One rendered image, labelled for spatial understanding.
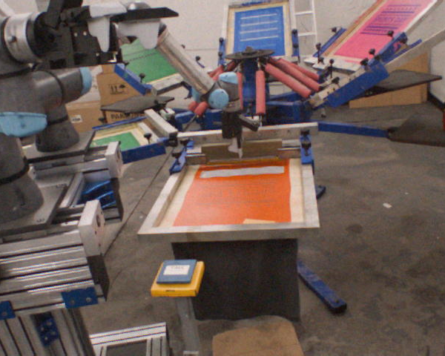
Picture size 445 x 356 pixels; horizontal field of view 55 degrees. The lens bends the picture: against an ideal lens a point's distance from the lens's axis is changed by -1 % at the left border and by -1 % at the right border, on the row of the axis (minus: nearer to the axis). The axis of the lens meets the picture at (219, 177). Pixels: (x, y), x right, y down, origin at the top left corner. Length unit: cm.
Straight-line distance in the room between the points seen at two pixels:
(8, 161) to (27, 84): 34
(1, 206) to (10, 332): 60
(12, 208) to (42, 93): 37
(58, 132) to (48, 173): 15
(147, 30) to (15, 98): 25
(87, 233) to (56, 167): 53
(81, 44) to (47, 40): 8
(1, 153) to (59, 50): 42
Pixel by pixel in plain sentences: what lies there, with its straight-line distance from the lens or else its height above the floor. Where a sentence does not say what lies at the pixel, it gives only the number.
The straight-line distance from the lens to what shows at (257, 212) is 151.
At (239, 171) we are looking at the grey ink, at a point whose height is 96.
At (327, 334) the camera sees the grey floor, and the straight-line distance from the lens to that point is 240.
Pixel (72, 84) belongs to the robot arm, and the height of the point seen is 156.
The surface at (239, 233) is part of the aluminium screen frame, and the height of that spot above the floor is 98.
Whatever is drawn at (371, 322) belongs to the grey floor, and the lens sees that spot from 248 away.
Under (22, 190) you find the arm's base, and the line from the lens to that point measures 111.
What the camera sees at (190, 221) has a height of 95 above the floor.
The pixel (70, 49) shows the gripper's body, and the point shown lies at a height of 164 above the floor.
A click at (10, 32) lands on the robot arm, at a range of 74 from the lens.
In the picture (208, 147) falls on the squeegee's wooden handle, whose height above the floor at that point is 105.
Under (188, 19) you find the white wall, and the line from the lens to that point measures 602.
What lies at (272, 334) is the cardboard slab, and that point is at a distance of 237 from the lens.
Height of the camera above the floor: 169
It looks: 24 degrees down
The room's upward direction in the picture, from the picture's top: 8 degrees counter-clockwise
